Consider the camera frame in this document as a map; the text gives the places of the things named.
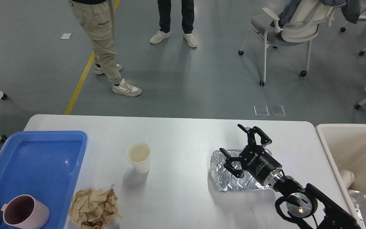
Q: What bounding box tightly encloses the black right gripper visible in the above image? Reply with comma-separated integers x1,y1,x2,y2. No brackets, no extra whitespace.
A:
219,124,282,186

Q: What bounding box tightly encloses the pink mug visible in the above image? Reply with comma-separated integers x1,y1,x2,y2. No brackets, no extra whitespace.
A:
1,194,50,229

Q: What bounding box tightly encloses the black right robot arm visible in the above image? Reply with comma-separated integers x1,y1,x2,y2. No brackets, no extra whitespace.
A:
219,124,360,229

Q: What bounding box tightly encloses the aluminium foil tray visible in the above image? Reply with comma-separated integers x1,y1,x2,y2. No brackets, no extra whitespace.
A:
210,150,270,192

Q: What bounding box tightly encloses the white tube in bin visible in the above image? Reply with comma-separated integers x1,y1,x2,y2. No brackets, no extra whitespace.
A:
339,169,355,189

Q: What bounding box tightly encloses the beige plastic bin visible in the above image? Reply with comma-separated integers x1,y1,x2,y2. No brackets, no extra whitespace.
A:
316,124,366,219

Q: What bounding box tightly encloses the white paper cup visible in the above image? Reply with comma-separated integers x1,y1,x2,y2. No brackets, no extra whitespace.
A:
127,142,151,174

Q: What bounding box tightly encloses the foil trash in bin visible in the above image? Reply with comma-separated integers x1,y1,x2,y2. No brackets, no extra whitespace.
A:
348,189,366,229

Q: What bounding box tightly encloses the white office chair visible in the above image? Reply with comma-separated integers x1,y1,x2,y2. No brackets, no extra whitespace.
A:
238,0,347,87

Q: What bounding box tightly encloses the crumpled brown paper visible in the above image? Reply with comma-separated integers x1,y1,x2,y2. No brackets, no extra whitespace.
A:
68,184,122,229

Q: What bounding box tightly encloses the person in black trousers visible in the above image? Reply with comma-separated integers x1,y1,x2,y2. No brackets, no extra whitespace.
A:
149,0,198,48

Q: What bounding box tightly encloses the blue plastic tray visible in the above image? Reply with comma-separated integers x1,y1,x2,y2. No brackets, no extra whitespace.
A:
0,131,87,229

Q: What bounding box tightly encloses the person in beige trousers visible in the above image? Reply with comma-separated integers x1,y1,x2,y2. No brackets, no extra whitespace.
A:
69,0,141,97

